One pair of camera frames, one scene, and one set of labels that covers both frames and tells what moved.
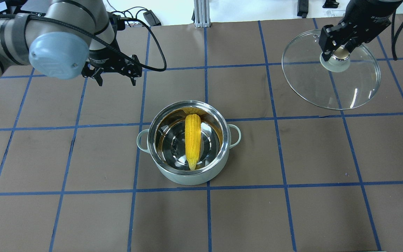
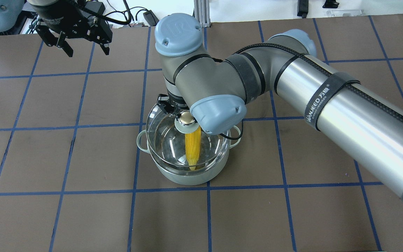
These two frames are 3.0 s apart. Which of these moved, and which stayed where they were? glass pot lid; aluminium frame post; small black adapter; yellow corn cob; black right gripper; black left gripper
Moved: black left gripper; black right gripper; glass pot lid
Stayed: aluminium frame post; small black adapter; yellow corn cob
